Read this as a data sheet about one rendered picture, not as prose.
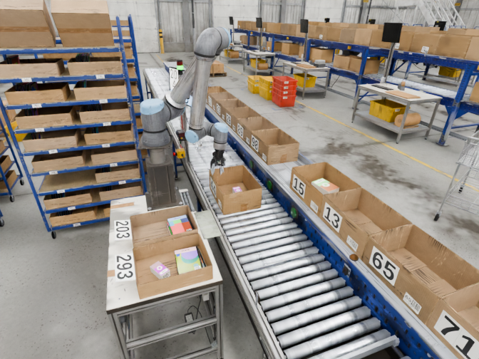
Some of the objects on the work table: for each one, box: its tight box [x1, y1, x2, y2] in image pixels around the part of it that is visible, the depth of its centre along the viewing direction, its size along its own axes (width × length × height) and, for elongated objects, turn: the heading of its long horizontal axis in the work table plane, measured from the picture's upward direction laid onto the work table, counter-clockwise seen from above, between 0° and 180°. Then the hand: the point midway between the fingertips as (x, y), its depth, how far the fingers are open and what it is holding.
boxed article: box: [150, 261, 170, 279], centre depth 159 cm, size 6×10×5 cm, turn 48°
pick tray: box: [130, 205, 198, 248], centre depth 187 cm, size 28×38×10 cm
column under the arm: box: [145, 155, 184, 212], centre depth 218 cm, size 26×26×33 cm
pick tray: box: [133, 233, 213, 300], centre depth 161 cm, size 28×38×10 cm
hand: (216, 172), depth 214 cm, fingers open, 5 cm apart
